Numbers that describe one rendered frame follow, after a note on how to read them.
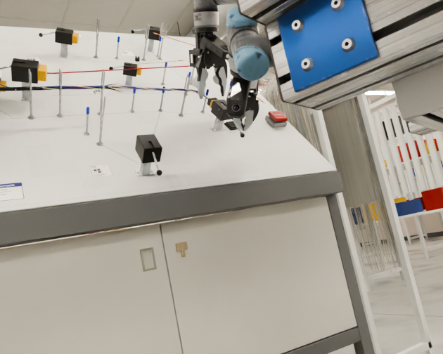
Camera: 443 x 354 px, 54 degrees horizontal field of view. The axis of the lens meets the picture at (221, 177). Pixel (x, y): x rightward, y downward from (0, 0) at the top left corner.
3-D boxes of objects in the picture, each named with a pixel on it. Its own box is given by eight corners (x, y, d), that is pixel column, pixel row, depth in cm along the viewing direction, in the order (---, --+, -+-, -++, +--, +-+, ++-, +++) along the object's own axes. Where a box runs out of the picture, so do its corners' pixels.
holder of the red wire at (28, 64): (-10, 89, 126) (-14, 54, 119) (39, 94, 130) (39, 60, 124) (-14, 97, 122) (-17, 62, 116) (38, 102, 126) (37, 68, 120)
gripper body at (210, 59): (208, 67, 141) (207, 28, 138) (225, 67, 134) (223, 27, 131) (188, 69, 136) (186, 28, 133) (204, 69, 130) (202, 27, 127)
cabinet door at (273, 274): (358, 326, 128) (328, 196, 134) (190, 388, 101) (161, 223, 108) (353, 325, 130) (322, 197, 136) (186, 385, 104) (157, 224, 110)
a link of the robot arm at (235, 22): (228, 22, 99) (223, 5, 105) (230, 64, 107) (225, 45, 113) (261, 18, 99) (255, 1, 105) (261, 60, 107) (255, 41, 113)
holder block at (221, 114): (220, 121, 132) (223, 109, 130) (210, 112, 135) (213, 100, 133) (231, 119, 135) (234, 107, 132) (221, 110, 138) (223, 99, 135)
